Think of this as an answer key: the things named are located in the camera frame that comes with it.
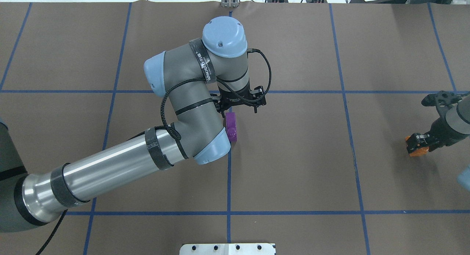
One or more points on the white camera stand base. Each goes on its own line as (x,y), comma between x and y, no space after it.
(228,249)

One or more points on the orange trapezoid block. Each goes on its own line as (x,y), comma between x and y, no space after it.
(416,149)

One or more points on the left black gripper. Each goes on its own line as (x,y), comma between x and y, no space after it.
(221,107)

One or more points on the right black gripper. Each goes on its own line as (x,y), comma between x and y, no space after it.
(439,128)

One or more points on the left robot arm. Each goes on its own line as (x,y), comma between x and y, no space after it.
(197,82)

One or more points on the purple trapezoid block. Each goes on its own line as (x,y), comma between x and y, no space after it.
(231,126)

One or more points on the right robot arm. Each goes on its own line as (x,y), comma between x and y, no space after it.
(452,125)

